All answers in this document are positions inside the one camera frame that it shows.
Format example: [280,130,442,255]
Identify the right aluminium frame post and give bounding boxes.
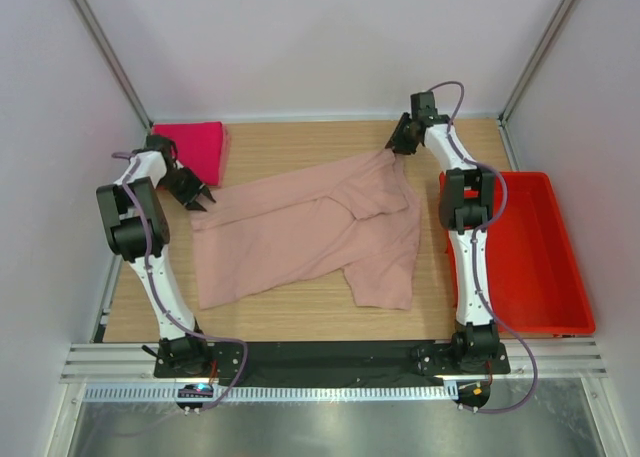
[498,0,580,127]

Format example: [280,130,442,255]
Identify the dusty pink t shirt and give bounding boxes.
[191,150,421,310]

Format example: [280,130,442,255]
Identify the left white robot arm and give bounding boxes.
[96,134,216,377]

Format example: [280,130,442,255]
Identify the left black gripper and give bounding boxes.
[158,167,211,211]

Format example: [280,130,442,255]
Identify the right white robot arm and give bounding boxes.
[386,90,500,375]

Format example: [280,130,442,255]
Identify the left aluminium frame post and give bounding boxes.
[70,0,153,132]

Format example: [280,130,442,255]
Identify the aluminium rail profile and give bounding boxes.
[60,343,156,383]

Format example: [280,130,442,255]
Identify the red plastic bin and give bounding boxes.
[438,170,597,336]

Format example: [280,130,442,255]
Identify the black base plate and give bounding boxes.
[153,340,511,389]

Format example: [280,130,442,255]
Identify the aluminium frame post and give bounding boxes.
[498,0,580,127]
[70,0,153,132]

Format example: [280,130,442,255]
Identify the white slotted cable duct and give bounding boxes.
[83,383,458,403]

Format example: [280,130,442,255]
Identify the folded magenta t shirt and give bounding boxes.
[153,122,231,187]

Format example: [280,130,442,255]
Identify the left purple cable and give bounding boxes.
[110,150,250,413]

